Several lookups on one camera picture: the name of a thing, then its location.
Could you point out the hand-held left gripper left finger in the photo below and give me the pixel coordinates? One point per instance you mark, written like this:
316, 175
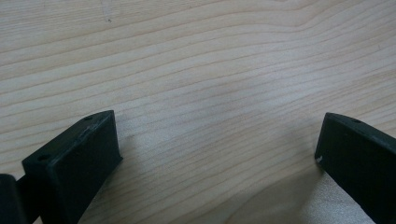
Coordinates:
76, 163

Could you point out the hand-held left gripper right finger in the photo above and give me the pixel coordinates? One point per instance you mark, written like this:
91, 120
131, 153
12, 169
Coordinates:
358, 161

